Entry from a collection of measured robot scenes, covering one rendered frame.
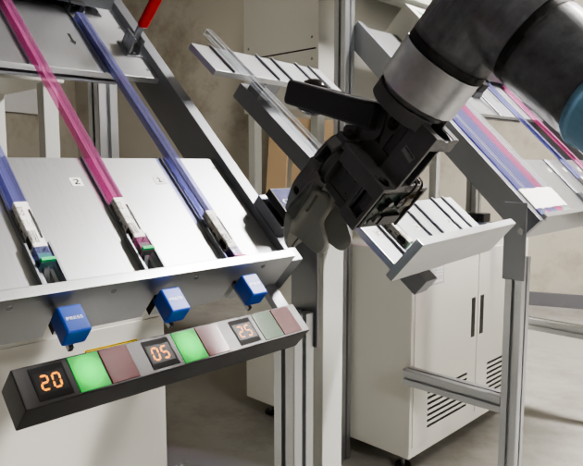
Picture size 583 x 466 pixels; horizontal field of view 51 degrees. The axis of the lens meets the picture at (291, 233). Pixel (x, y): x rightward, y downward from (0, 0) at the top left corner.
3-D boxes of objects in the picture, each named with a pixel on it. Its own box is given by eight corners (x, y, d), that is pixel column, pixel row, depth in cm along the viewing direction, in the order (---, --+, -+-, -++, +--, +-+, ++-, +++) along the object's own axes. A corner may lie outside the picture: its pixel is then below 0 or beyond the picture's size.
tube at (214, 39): (418, 257, 81) (424, 251, 80) (414, 258, 80) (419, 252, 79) (209, 36, 100) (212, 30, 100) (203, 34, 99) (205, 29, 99)
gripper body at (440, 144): (345, 236, 56) (426, 135, 49) (295, 170, 60) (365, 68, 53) (393, 229, 61) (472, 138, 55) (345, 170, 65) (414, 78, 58)
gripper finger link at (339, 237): (312, 278, 64) (360, 219, 59) (283, 237, 67) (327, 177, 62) (331, 275, 67) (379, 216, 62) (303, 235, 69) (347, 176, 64)
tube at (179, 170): (241, 263, 73) (245, 258, 73) (232, 265, 72) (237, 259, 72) (82, 19, 95) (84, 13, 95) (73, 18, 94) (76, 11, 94)
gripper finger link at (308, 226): (291, 283, 62) (340, 221, 57) (262, 239, 65) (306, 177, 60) (312, 278, 64) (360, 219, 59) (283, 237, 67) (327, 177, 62)
